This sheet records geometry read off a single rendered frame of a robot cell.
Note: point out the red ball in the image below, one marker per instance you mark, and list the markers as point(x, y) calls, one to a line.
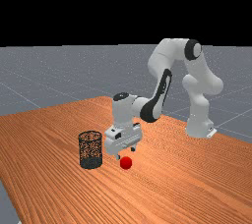
point(125, 162)

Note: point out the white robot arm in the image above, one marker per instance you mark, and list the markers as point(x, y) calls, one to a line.
point(197, 80)

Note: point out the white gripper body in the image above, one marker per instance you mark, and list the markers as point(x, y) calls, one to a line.
point(123, 138)

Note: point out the dark mesh basket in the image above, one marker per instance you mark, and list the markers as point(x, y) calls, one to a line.
point(90, 149)

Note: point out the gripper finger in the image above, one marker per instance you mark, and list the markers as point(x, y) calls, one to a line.
point(133, 148)
point(118, 156)

